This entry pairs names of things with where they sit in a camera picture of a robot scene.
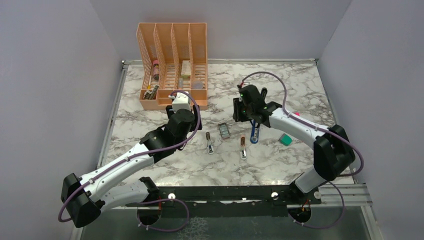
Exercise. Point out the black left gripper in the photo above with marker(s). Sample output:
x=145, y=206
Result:
x=196, y=125

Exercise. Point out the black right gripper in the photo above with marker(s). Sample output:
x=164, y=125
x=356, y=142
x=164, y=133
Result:
x=237, y=116

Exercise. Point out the blue stapler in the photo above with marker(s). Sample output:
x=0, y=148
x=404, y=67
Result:
x=255, y=130

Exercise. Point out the small white stapler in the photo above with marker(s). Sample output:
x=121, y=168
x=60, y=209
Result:
x=209, y=143

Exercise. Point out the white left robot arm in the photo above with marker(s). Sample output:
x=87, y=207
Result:
x=84, y=197

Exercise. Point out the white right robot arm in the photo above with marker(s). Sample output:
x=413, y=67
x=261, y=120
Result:
x=331, y=151

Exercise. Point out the black label card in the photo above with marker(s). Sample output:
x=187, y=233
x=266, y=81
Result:
x=150, y=94

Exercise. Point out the green eraser block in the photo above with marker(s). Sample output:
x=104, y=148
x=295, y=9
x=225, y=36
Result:
x=285, y=139

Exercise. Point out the clear tape roll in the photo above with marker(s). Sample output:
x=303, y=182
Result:
x=197, y=85

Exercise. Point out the pink glue stick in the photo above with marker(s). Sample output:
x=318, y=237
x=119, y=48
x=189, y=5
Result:
x=156, y=70

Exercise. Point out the green white small box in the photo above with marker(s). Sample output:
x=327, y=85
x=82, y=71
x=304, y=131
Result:
x=186, y=70

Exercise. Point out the orange plastic desk organizer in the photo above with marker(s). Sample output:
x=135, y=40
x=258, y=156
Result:
x=170, y=44

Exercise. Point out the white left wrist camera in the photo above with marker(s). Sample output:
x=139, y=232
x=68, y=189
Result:
x=181, y=101

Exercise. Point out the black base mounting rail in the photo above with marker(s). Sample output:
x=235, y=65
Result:
x=226, y=201

